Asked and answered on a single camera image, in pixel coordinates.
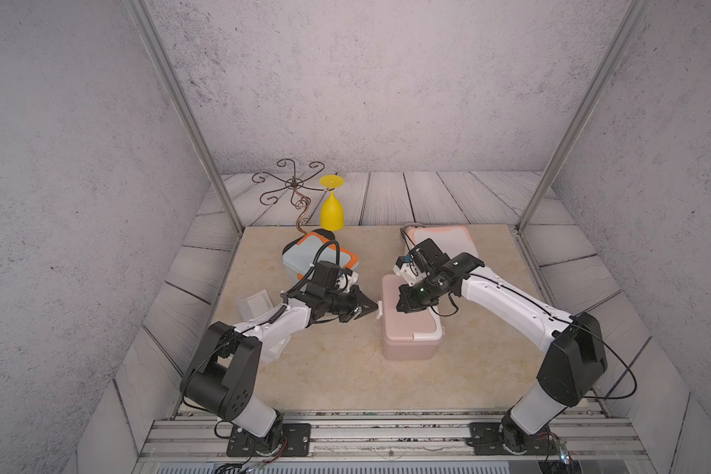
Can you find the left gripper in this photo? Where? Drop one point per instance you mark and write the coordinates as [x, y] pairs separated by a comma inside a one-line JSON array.
[[365, 300]]

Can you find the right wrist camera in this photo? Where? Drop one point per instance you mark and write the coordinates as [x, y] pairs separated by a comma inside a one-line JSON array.
[[406, 268]]

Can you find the aluminium frame post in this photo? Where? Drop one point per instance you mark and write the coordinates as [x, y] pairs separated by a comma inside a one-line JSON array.
[[154, 45], [617, 48]]

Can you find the yellow plastic wine glass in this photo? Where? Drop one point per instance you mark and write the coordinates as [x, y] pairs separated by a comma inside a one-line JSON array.
[[332, 216]]

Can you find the left aluminium frame post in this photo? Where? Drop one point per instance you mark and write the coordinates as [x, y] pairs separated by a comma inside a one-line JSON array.
[[154, 45]]

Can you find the white pink medicine box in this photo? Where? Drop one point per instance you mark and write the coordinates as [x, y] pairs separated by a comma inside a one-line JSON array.
[[452, 240]]

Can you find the right aluminium frame post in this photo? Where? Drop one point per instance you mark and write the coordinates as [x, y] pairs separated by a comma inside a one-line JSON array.
[[617, 48]]

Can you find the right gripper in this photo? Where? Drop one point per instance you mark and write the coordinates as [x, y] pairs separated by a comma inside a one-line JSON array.
[[407, 304]]

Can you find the grey round object behind box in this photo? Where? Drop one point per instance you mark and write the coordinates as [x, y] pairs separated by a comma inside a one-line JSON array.
[[411, 225]]

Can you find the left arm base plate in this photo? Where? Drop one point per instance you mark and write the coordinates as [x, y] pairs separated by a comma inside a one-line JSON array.
[[286, 440]]

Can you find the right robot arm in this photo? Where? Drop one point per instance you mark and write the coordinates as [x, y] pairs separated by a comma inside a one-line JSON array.
[[572, 345]]

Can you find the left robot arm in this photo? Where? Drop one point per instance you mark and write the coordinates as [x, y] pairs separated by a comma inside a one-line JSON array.
[[221, 377]]

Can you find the grey orange medicine box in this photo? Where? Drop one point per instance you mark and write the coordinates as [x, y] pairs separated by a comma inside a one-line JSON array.
[[299, 254]]

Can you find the brown wire glass rack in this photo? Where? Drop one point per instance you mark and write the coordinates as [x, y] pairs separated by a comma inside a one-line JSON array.
[[297, 183]]

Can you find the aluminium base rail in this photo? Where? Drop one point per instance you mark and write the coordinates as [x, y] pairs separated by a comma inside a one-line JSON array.
[[582, 440]]

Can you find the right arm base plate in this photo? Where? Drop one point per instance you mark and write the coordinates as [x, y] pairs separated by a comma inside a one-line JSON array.
[[500, 439]]

